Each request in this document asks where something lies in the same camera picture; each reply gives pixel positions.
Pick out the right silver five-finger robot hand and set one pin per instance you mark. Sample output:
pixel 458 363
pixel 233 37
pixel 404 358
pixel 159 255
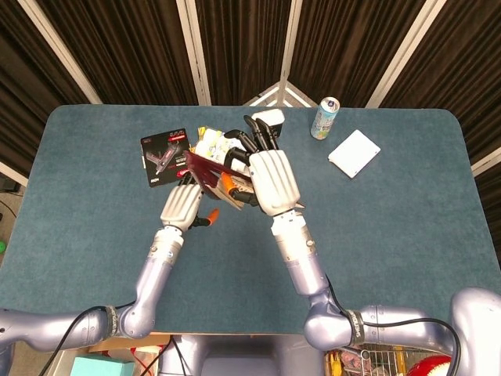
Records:
pixel 274 180

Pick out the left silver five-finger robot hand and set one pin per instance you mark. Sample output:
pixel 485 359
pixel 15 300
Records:
pixel 182 207

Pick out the red ribbed paper folding fan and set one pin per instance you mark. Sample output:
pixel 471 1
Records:
pixel 203 172

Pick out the left lavender robot arm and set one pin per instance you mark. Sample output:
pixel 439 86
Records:
pixel 152 274

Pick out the right lavender robot arm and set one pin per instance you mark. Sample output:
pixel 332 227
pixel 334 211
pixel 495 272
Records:
pixel 305 266

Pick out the black red product package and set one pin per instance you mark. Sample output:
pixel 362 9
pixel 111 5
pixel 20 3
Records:
pixel 160 164

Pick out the black luncheon meat tin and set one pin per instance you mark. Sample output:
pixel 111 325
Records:
pixel 272 116

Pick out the white bag rolls plastic pack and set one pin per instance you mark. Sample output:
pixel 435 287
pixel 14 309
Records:
pixel 213 147

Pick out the tall light blue drink can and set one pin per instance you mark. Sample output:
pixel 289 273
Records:
pixel 324 121

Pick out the flat white square box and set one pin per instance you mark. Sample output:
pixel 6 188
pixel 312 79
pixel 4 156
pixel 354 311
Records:
pixel 354 154

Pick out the blue felt table cover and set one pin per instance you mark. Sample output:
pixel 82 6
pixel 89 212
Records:
pixel 235 274

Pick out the brown cardboard box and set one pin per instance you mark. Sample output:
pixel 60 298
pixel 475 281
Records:
pixel 117 344

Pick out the lavender robot torso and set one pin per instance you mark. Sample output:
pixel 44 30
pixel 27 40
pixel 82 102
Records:
pixel 223 356

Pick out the dark brown pleated curtain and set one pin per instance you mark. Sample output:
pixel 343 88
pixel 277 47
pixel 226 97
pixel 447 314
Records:
pixel 129 47

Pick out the teal box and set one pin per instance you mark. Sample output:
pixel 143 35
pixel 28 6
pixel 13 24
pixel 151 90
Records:
pixel 103 367

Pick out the small green object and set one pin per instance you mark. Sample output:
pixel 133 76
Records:
pixel 2 246

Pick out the red round ball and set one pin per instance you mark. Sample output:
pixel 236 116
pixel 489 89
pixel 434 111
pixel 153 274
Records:
pixel 428 366

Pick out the white partition frame post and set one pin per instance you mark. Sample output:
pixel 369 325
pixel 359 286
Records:
pixel 193 51
pixel 487 160
pixel 13 174
pixel 58 49
pixel 407 51
pixel 287 47

